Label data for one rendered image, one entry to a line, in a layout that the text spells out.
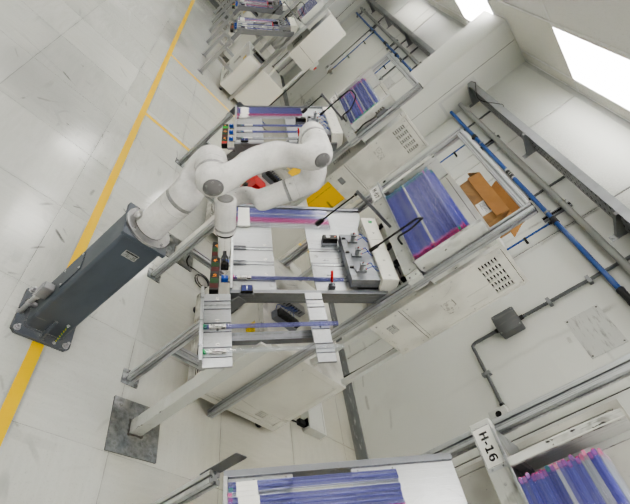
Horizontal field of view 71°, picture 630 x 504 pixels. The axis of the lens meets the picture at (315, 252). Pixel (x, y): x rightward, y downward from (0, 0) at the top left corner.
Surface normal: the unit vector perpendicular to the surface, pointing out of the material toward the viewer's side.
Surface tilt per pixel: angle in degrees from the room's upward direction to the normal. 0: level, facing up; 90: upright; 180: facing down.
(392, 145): 90
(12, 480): 0
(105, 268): 90
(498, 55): 90
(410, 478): 45
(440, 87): 90
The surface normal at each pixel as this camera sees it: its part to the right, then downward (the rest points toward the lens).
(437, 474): 0.10, -0.78
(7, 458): 0.76, -0.56
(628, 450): -0.63, -0.55
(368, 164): 0.13, 0.62
